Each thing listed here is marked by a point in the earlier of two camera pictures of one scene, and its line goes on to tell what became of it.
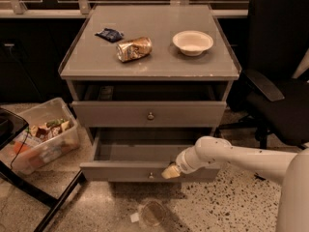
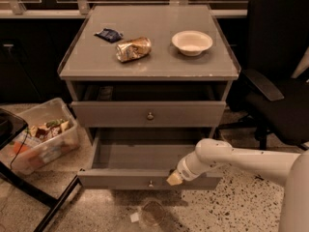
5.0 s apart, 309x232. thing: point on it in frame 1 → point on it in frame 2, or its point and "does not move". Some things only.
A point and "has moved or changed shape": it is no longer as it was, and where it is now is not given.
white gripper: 182,164 → 186,172
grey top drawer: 150,104 does not move
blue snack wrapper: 110,35 does not move
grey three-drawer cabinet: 147,81 does not move
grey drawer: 141,155 has moved or changed shape
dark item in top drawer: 106,92 does not move
